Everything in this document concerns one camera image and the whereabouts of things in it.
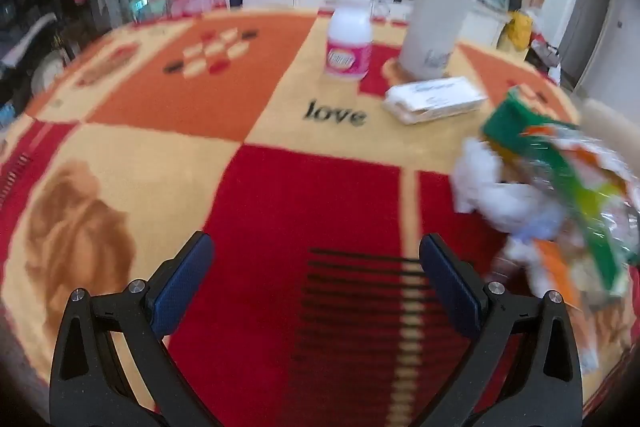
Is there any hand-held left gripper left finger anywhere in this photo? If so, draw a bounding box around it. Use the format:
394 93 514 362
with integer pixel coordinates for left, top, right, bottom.
49 231 216 427

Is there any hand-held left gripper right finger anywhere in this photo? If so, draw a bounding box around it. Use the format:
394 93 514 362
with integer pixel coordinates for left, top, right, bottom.
419 233 585 427

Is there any orange snack packet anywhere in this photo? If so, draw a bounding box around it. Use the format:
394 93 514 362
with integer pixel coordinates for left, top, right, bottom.
530 239 601 370

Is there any green snack packet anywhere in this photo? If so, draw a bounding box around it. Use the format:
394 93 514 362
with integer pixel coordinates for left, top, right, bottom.
480 88 640 298

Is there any white medicine box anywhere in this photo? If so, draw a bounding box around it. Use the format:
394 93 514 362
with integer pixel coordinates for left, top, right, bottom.
384 76 489 126

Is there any crumpled white tissue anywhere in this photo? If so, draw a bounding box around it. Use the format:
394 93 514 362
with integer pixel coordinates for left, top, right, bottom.
450 139 566 243

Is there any red and orange printed blanket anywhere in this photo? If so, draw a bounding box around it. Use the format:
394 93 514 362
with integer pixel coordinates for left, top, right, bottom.
0 7 640 427

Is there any white tumbler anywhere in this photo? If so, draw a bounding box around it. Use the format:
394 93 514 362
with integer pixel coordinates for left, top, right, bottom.
399 0 478 80

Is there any yellow bag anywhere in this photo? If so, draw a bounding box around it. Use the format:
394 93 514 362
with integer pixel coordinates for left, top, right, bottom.
507 11 533 50

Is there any white bottle with pink label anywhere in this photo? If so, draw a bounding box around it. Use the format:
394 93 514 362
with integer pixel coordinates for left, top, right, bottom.
324 0 375 82

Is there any pink plastic bag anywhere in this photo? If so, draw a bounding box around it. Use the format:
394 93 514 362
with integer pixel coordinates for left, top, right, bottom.
172 0 226 15

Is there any grey door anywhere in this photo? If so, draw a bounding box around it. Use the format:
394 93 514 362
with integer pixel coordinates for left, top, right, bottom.
560 0 616 92

